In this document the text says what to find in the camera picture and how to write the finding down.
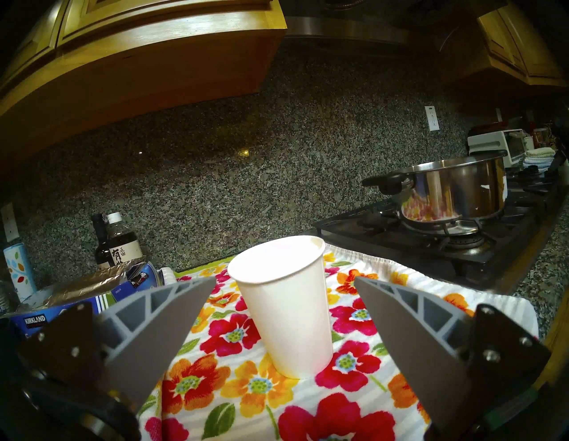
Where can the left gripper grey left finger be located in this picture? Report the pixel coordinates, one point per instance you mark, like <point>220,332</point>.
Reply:
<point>151,338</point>

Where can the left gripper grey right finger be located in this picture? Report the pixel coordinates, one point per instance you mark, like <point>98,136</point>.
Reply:
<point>418,355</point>

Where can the tall white paper cup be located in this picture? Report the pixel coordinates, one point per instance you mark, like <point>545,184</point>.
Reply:
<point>284,311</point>

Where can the wide black stove grate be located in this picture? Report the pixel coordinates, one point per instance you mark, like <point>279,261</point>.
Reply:
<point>378,222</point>

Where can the colourful patterned paper cup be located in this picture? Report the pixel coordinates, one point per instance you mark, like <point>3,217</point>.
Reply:
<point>18,271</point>

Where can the stainless steel pot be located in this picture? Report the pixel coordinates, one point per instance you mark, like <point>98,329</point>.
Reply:
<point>453,186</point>

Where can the blue foodservice foil box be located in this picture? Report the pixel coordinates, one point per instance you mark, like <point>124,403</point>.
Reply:
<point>124,284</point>

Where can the floral kitchen towel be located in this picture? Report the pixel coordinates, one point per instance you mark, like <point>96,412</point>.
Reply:
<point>355,400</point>

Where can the dark bottle with white label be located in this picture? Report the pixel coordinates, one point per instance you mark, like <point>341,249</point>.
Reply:
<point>124,249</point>

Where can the stainless steel gas cooktop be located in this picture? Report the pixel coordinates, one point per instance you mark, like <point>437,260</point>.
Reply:
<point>400,258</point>

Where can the slim black bottle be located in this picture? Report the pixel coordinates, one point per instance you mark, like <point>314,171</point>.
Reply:
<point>100,240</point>

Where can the white toaster oven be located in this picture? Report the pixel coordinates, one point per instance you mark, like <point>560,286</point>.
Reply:
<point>489,142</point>

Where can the folded yellow dish cloth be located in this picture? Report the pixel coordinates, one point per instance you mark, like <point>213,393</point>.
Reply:
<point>540,156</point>

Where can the wooden upper cabinet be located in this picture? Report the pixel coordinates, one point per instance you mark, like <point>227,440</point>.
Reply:
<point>133,66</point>
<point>520,44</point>

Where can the steel range hood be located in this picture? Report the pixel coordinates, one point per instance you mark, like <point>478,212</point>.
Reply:
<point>346,29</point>

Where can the white wall switch plate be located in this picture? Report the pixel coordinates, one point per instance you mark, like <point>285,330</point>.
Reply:
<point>9,222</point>

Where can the white wall power outlet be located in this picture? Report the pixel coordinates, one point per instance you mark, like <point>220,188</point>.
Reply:
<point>432,118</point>

